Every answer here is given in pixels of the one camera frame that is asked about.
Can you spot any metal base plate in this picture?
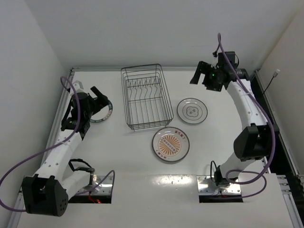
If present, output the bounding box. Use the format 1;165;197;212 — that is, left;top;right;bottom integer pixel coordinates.
197;175;241;196
79;174;114;196

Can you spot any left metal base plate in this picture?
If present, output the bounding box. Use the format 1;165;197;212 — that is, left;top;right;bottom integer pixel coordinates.
79;174;114;196

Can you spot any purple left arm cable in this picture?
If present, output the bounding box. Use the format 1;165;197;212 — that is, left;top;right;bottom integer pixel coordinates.
0;76;115;212

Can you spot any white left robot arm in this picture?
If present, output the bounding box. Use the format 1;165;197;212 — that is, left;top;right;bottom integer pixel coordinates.
21;86;109;217

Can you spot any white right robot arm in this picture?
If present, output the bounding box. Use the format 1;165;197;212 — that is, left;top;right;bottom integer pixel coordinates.
190;51;279;185

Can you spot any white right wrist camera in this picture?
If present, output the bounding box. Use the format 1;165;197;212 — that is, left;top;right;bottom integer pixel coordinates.
211;57;219;69

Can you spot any white plate grey flower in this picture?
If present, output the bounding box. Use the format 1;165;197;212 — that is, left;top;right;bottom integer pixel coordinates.
177;98;208;124

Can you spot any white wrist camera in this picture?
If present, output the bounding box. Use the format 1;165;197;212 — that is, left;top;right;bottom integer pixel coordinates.
70;81;84;95
211;57;219;69

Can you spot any white plate dark blue rim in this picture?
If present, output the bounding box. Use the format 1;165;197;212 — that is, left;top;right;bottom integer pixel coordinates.
90;101;113;124

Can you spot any white wall plug with cable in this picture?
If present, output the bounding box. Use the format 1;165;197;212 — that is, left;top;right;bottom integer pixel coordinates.
262;69;280;95

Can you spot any orange sunburst plate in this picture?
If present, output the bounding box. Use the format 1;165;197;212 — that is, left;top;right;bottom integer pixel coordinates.
152;127;190;163

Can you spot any grey wire dish rack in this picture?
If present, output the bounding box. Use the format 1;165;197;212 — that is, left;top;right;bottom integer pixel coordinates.
121;64;174;131

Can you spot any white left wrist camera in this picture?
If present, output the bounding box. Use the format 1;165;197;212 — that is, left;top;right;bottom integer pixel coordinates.
70;81;84;95

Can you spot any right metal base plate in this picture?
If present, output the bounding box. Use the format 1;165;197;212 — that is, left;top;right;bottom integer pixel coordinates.
197;175;241;196

